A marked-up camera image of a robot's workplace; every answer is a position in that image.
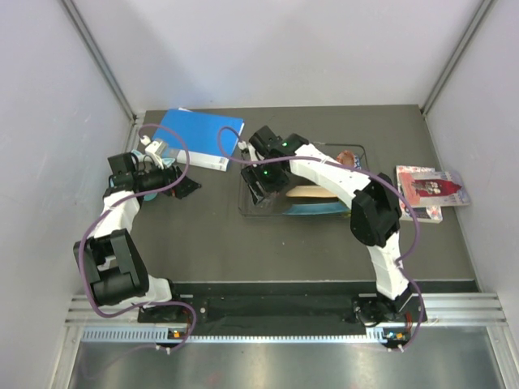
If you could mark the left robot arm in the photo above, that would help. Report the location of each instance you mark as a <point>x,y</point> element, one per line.
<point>112,269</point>

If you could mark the red illustrated book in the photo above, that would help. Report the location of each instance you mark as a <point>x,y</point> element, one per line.
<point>426,187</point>

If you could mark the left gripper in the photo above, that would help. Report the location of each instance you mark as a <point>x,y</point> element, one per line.
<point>182,188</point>

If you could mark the teal cat-ear headphones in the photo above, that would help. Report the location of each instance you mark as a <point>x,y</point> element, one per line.
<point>148,176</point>

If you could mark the orange blue patterned bowl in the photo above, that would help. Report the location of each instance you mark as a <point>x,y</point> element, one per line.
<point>349,159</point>

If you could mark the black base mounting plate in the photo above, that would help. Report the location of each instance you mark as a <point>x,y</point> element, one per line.
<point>367,310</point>

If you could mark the aluminium front rail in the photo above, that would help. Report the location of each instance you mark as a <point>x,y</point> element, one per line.
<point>438,310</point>

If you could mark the blue folder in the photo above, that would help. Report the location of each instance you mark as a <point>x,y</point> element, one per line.
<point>199,132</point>

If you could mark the grey wire dish rack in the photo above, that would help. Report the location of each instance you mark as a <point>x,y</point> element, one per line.
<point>293,199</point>

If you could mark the teal embossed plate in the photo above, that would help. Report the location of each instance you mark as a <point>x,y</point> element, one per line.
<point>315,209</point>

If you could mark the clear plastic cup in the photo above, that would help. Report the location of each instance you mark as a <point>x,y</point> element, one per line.
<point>267,202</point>

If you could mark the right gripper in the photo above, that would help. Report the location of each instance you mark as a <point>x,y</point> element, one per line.
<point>251,177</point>

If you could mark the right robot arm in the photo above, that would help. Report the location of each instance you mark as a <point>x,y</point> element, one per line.
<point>372,200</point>

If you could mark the peach bird plate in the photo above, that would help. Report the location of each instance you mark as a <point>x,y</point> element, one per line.
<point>310,192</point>

